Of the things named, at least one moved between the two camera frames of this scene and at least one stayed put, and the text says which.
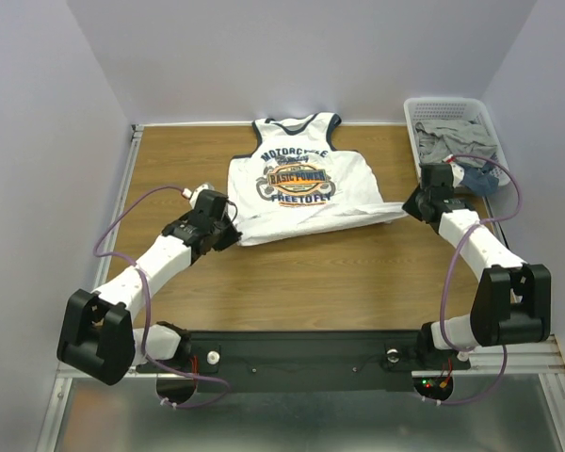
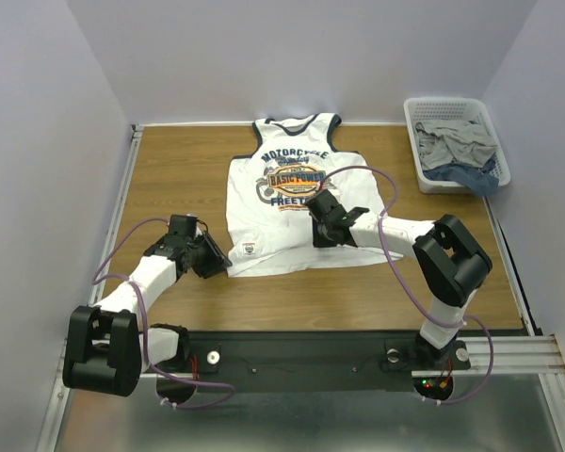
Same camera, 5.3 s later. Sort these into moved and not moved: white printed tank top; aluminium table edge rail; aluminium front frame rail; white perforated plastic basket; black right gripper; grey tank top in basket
Moved: black right gripper; white printed tank top
Not moved: aluminium table edge rail; aluminium front frame rail; white perforated plastic basket; grey tank top in basket
